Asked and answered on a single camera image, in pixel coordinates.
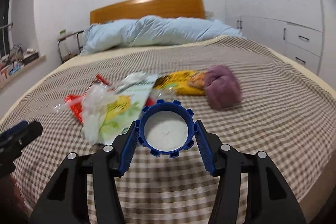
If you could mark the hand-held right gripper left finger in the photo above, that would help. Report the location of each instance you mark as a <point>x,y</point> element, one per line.
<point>127,150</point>

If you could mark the red wrapper with clear window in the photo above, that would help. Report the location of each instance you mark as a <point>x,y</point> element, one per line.
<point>74,107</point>

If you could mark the white wardrobe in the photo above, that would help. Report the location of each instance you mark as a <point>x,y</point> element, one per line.
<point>288,3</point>

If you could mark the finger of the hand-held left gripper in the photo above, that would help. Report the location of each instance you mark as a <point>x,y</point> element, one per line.
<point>31,132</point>
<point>13,133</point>

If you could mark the pile of bags and boxes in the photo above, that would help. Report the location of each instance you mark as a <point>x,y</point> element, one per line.
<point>13,64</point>

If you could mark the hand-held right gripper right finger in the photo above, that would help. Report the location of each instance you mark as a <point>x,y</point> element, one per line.
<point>206,150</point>

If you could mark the black box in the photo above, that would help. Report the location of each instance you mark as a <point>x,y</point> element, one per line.
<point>32,57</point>

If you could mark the white window railing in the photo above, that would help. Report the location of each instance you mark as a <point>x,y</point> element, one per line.
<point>5,40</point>

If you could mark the beige bed sheet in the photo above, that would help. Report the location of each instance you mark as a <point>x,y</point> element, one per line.
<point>302,64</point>

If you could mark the brown checkered bed cover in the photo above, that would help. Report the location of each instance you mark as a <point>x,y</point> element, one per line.
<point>262,121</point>

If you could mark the purple towel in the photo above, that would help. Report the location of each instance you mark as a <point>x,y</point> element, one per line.
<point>223,87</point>

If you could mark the green and white printed packet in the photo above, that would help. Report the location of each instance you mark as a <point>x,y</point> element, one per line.
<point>126,106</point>

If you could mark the yellow snack bag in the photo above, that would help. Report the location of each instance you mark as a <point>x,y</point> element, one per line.
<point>183,82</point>

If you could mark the light blue duvet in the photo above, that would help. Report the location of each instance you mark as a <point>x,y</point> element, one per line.
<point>157,32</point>

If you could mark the black metal bedside rack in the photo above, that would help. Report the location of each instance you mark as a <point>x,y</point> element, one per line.
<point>69,43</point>

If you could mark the blue ribbed lid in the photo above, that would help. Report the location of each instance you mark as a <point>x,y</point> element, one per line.
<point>165,129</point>

